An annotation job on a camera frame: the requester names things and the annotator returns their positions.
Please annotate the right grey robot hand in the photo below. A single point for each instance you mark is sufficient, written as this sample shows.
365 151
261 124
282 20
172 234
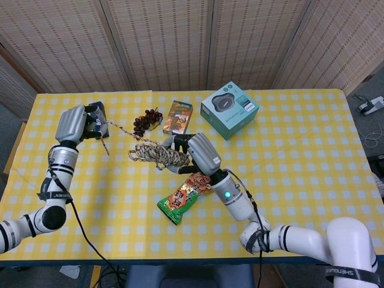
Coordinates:
204 153

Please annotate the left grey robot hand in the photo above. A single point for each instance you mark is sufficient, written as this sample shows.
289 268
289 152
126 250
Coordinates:
72 124

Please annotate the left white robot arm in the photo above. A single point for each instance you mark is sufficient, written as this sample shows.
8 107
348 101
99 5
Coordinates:
57 180

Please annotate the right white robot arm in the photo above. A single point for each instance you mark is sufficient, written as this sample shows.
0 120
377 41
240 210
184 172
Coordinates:
237 201

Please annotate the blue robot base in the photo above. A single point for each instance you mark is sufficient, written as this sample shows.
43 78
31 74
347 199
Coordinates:
189 276

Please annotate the dark blue floral box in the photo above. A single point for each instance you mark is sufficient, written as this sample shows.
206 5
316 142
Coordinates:
100 105

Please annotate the teal speaker box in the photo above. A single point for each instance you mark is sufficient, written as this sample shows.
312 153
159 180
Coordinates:
231 117

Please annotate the orange blue carton box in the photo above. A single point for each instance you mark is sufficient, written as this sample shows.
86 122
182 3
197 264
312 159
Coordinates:
177 117

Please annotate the green orange snack bag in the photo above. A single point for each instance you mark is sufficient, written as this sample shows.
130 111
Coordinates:
180 201

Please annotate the dark red grape bunch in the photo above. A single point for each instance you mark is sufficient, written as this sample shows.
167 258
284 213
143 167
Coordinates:
147 117

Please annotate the yellow white checked tablecloth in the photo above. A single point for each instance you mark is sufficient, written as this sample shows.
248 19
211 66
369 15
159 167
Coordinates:
120 195

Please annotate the woven folding screen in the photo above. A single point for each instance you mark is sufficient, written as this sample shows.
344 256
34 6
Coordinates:
165 45

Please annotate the white power strip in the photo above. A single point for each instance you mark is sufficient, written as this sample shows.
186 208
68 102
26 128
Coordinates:
372 106

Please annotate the blue table frame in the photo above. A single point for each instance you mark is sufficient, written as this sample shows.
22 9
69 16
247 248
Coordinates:
180 261

